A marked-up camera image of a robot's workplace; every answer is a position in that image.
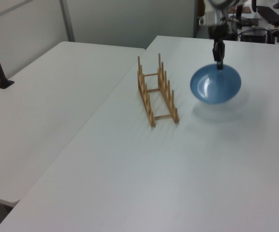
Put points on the dark robot gripper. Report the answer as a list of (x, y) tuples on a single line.
[(214, 20)]

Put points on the blue round plate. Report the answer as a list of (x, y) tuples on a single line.
[(215, 84)]

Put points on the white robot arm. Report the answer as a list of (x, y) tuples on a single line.
[(220, 3)]

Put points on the wooden plate rack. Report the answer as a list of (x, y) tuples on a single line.
[(151, 101)]

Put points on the black electronics box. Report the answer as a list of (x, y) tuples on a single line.
[(254, 35)]

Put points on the thin dark stand pole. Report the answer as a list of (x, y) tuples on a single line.
[(239, 13)]

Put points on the black computer keyboard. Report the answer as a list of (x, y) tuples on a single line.
[(271, 15)]

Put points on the dark computer mouse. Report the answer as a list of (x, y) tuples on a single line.
[(278, 5)]

